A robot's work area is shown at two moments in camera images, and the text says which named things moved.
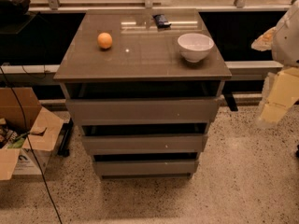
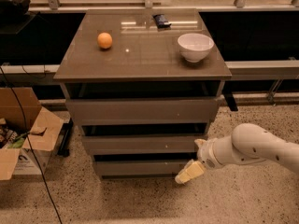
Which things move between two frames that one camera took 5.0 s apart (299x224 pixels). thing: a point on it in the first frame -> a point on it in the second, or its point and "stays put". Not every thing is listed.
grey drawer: (106, 145) stays put
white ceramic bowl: (194, 47) stays put
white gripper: (287, 42) -> (206, 154)
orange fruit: (105, 40) stays put
